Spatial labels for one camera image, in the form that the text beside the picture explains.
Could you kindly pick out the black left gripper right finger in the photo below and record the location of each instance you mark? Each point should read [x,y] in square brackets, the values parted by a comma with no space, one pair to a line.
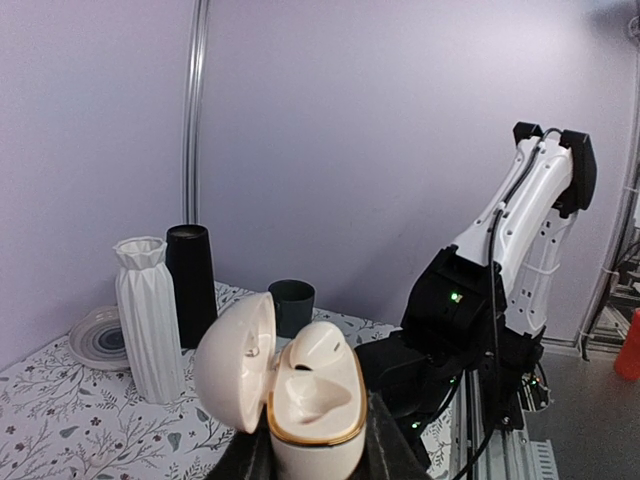
[387,454]

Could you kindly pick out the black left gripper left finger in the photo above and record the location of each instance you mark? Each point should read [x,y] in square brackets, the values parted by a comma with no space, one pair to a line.
[247,457]

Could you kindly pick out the cream earbud charging case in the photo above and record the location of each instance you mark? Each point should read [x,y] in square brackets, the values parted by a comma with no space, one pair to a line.
[316,420]

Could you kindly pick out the white stem earbud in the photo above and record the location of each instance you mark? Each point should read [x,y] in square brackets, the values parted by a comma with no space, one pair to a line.
[319,346]

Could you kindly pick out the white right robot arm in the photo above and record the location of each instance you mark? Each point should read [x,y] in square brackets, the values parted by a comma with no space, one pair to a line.
[480,306]

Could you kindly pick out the white round earbud lower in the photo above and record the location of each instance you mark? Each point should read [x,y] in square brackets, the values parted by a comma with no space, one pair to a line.
[99,459]

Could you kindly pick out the grey mug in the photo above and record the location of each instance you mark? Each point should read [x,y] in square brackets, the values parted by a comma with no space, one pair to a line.
[294,303]

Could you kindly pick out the white ribbed plate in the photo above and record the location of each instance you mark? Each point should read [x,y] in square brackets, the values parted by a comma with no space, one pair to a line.
[97,340]

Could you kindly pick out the white pleated vase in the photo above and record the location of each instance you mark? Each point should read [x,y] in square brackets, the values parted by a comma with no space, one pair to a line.
[148,317]

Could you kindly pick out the black tall tumbler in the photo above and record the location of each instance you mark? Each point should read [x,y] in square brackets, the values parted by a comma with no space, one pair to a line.
[188,258]

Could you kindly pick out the orange shaker bottle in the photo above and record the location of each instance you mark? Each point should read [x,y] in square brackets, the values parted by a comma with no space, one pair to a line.
[626,364]

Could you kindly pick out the aluminium front rail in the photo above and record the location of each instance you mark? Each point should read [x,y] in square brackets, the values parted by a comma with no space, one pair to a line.
[505,455]

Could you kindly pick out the aluminium corner post right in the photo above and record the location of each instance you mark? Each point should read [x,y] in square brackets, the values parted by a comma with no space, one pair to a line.
[192,110]

